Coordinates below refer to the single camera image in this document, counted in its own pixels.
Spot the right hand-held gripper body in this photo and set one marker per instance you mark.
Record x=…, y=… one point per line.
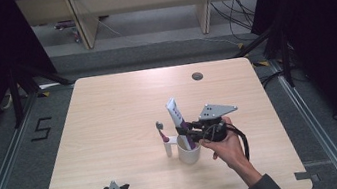
x=214, y=111

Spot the white purple toothpaste tube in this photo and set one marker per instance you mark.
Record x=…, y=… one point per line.
x=175, y=112

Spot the pink toothbrush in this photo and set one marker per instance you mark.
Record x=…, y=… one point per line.
x=160, y=125

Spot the person's right hand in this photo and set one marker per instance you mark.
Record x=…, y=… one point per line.
x=232, y=149

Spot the black metal stand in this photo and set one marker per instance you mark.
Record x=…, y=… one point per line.
x=15, y=97
x=285, y=56

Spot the black tape floor number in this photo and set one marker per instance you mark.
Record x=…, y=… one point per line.
x=40, y=138

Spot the grey tape piece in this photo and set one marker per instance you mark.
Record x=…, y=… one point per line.
x=302, y=175

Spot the small clutter under shelf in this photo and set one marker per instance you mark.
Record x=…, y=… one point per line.
x=63, y=24

